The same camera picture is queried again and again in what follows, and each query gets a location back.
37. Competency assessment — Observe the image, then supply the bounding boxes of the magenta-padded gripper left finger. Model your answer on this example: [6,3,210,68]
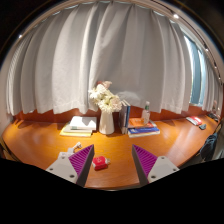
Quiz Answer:
[45,144,95,187]

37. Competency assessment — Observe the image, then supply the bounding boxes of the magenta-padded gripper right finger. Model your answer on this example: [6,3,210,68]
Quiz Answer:
[132,144,181,187]

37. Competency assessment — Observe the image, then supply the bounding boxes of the red and white charger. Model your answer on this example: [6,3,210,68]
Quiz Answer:
[91,155,111,172]

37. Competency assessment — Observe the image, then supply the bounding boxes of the yellow flat book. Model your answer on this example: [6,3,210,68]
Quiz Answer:
[59,129,93,138]

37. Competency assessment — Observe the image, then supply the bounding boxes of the thin white green book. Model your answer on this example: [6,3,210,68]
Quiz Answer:
[63,124,94,134]

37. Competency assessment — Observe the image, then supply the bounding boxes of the blue flat book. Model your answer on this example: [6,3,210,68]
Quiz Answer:
[127,126,161,139]

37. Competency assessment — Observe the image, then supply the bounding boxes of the orange flat book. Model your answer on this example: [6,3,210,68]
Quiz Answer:
[128,117,158,130]

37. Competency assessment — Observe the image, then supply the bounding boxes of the thick white book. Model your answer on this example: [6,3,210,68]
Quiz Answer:
[69,115,98,131]

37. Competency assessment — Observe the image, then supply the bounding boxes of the dark chair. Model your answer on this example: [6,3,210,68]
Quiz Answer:
[199,132,221,163]

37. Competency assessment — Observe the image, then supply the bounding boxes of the clear bottle green cap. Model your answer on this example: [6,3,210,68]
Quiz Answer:
[141,100,151,126]

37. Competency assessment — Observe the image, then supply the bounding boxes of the blue upright book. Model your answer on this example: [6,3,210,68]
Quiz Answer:
[124,101,132,135]

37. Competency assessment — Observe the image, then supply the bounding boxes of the white ceramic vase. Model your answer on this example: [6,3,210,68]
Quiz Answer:
[98,109,116,136]

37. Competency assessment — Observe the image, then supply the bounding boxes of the grey upright book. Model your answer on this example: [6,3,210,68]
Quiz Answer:
[118,101,129,135]

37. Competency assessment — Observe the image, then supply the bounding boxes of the white and pink flowers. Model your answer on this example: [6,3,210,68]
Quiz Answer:
[88,80,123,114]

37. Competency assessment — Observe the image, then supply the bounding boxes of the window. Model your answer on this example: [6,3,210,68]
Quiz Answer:
[184,34,208,108]

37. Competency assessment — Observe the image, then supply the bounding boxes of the white curtain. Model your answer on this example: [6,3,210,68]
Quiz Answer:
[4,1,224,116]

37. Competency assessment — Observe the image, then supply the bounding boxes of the white plug with cable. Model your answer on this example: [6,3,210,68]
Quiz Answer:
[67,141,83,154]

